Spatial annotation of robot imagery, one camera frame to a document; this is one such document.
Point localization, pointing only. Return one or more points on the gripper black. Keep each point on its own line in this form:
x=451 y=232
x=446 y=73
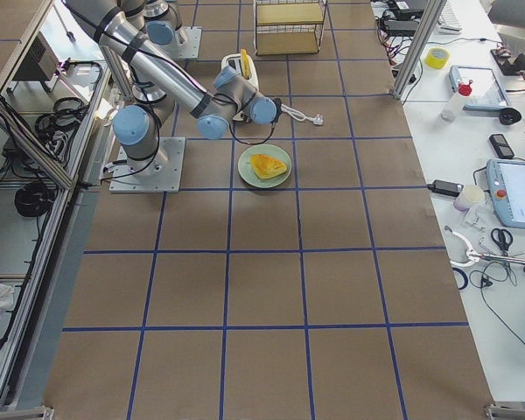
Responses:
x=278 y=106

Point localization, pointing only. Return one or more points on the white toaster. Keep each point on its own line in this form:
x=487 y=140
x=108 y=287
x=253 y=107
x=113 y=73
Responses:
x=238 y=82

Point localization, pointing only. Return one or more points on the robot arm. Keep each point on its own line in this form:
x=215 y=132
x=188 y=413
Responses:
x=141 y=33
x=159 y=20

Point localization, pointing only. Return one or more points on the bread slice in toaster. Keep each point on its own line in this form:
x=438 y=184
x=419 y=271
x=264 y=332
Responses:
x=245 y=67

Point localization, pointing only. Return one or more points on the green plate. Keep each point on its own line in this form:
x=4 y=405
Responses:
x=247 y=174

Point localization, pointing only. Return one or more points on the bread slice on plate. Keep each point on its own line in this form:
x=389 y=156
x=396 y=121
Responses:
x=266 y=166

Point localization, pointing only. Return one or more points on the yellow tape roll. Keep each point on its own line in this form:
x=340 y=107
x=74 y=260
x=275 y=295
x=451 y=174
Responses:
x=436 y=58

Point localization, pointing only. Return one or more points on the grey control box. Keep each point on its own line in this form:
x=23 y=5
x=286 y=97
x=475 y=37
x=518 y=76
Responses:
x=39 y=64

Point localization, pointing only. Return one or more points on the squeeze bottle red cap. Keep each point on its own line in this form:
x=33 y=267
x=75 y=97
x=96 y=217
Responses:
x=455 y=105

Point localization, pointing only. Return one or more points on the black power adapter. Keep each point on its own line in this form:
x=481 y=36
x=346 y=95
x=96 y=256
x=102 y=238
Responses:
x=445 y=188

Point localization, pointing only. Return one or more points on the white paper cup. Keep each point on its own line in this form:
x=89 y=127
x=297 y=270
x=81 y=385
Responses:
x=469 y=196

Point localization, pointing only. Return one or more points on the teach pendant far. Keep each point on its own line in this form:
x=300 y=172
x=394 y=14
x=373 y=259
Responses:
x=487 y=92

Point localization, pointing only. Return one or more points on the teach pendant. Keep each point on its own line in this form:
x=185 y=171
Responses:
x=506 y=182
x=487 y=92

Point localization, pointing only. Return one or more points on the black phone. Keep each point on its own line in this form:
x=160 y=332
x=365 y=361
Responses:
x=501 y=146

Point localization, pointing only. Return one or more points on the black round cap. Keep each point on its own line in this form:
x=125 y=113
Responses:
x=509 y=116

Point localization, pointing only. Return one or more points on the blue tape roll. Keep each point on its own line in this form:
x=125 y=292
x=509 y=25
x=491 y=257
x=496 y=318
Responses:
x=463 y=282

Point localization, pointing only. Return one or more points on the teach pendant near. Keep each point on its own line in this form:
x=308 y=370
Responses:
x=506 y=182

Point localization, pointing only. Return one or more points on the black scissors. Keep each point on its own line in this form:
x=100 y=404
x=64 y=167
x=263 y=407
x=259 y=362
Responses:
x=503 y=239

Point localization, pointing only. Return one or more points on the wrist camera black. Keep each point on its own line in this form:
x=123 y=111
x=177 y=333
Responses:
x=278 y=103

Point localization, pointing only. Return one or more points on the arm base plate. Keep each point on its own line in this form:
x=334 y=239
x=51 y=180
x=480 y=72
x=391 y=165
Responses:
x=162 y=175
x=183 y=44

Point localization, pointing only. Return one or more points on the wire basket wooden shelf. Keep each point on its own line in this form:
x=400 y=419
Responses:
x=288 y=27

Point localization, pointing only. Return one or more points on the aluminium frame post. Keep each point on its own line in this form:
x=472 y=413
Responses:
x=422 y=35

